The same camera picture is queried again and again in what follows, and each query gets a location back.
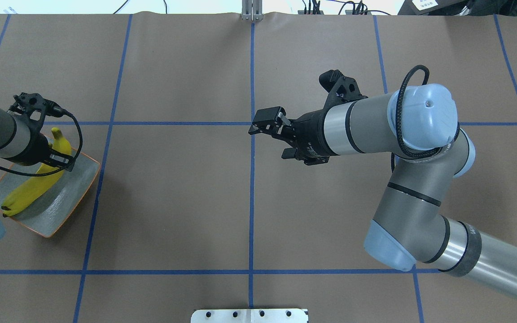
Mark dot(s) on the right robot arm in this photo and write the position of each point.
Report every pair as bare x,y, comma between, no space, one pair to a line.
420,127

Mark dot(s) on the grey square plate orange rim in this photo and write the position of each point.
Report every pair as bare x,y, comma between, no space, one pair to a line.
49,212

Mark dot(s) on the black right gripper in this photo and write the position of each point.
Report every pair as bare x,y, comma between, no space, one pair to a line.
311,136

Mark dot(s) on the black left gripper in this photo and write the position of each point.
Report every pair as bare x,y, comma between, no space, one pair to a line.
35,148

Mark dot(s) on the yellow banana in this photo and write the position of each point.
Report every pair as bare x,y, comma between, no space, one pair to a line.
34,187
27,193

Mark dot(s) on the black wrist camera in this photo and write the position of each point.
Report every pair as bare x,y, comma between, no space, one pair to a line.
341,89
27,104

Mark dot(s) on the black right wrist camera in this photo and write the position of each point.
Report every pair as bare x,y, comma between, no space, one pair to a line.
341,89

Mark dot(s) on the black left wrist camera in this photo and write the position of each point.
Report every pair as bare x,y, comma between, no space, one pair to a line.
27,104

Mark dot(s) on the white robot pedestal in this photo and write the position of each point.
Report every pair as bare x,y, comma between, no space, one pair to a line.
272,315

